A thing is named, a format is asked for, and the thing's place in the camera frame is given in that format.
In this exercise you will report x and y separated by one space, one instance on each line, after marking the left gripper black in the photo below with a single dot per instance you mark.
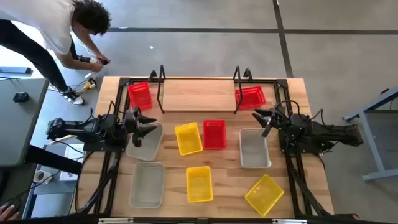
132 121

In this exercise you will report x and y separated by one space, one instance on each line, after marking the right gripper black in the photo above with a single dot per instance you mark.
278 119

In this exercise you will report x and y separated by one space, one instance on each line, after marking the red plastic mesh basket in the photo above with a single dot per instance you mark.
252 98
140 96
214 135

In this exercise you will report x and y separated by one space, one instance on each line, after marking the grey plastic bin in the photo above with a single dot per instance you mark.
146 185
254 148
150 147

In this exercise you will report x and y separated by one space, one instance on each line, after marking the yellow plastic mesh basket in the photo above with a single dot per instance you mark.
199 185
264 195
188 139

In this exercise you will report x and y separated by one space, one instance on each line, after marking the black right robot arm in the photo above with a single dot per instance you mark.
326 132

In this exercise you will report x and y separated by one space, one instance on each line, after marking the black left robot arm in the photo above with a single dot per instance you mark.
77 129

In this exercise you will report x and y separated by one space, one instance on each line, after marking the yellow plug connector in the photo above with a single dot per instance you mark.
89 86

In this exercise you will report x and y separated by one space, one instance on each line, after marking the white power strip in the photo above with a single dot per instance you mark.
90 76

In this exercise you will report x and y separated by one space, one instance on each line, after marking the white box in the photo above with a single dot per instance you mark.
73 152

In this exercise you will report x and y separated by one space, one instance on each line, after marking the black desk crossbar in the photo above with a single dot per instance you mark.
49 159

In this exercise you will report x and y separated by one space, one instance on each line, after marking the white mug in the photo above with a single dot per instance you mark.
40 176

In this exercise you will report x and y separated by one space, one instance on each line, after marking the grey desk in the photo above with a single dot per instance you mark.
18 130

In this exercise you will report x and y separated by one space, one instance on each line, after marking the small black desk device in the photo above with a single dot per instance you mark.
20 97

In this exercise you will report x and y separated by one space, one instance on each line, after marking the dark flat bar device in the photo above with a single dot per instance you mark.
15 70

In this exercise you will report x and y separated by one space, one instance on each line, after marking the person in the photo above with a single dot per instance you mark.
46 18

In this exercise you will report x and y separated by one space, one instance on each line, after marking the person's hand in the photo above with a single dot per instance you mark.
7 213

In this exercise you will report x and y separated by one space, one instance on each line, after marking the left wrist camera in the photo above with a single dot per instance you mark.
136 140

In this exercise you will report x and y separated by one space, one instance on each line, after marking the black metal table frame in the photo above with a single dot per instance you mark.
267 81

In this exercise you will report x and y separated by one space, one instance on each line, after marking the black frame clamp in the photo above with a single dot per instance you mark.
152 76
247 74

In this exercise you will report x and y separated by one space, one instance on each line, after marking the blue-grey metal table frame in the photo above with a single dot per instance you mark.
373 146

